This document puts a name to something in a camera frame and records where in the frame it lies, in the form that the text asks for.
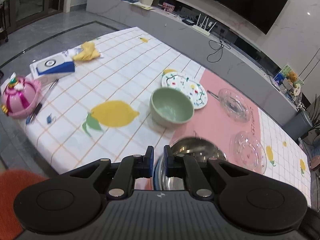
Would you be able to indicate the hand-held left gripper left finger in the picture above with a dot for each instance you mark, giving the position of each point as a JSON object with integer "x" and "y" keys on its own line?
{"x": 149, "y": 160}

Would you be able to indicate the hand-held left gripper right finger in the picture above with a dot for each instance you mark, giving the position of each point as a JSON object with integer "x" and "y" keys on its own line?
{"x": 167, "y": 160}

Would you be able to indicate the stainless steel bowl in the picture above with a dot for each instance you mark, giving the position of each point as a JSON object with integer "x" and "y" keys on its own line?
{"x": 197, "y": 146}

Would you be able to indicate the clear glass flower-print plate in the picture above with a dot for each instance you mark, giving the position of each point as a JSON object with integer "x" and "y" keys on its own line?
{"x": 247, "y": 152}

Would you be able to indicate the green ceramic bowl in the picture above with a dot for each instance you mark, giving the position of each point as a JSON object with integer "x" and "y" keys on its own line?
{"x": 172, "y": 110}

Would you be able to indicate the pink placemat with bottle print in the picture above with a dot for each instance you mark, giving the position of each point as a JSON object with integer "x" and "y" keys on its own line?
{"x": 215, "y": 122}

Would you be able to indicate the white painted ceramic plate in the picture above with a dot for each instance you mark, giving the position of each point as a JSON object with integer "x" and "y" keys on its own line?
{"x": 180, "y": 81}

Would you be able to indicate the white lemon-print tablecloth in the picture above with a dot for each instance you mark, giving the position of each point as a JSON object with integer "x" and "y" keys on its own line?
{"x": 112, "y": 80}

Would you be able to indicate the small blue clip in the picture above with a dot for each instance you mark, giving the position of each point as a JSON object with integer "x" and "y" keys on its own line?
{"x": 50, "y": 118}

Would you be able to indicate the blue-capped pen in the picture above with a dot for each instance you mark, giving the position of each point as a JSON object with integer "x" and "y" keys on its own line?
{"x": 46, "y": 95}

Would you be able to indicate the yellow cloth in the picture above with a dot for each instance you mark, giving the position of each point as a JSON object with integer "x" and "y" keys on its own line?
{"x": 87, "y": 51}

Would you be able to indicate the grey marble media console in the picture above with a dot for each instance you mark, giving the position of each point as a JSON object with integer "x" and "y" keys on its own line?
{"x": 175, "y": 35}

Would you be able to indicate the white router with antennas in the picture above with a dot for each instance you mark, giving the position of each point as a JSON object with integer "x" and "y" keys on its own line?
{"x": 200, "y": 30}

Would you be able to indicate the grey trash bin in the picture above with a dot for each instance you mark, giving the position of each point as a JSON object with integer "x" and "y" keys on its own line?
{"x": 298, "y": 126}

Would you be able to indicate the blue and white box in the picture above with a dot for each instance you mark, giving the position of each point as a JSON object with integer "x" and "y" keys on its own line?
{"x": 52, "y": 63}

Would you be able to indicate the orange fabric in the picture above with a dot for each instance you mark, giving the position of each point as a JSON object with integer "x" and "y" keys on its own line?
{"x": 15, "y": 195}

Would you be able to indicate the black set-top box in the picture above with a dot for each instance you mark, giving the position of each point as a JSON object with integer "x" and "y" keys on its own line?
{"x": 188, "y": 21}

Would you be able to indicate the pink dome toy box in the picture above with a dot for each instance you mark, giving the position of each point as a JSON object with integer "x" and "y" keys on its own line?
{"x": 20, "y": 97}

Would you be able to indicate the plush bear gift box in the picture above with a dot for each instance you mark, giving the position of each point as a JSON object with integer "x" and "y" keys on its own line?
{"x": 290, "y": 78}

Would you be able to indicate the pink plastic container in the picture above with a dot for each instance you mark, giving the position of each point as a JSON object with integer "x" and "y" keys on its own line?
{"x": 315, "y": 163}

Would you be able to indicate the green houseplant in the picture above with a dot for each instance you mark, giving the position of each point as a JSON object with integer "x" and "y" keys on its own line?
{"x": 313, "y": 120}

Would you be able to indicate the pink card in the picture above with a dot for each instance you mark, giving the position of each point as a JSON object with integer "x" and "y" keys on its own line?
{"x": 168, "y": 7}

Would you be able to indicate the yellow-green paper sheet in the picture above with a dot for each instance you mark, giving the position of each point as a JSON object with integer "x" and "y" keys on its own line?
{"x": 142, "y": 5}

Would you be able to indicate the glass sliding door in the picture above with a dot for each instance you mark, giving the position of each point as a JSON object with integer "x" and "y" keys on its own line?
{"x": 30, "y": 0}

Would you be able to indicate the black wall television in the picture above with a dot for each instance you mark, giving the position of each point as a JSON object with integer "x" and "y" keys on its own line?
{"x": 237, "y": 0}

